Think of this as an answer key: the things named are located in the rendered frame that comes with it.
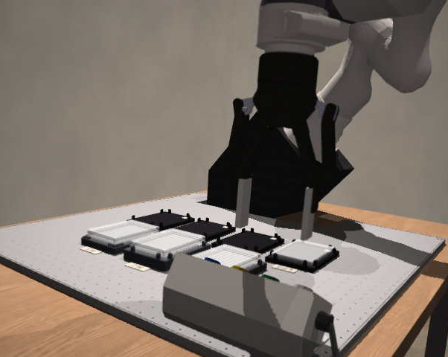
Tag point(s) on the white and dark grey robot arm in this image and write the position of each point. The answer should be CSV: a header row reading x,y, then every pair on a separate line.
x,y
397,50

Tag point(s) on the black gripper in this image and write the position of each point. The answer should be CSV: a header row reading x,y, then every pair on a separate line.
x,y
285,97

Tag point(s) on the grey control panel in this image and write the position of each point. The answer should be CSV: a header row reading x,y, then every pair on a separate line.
x,y
264,314

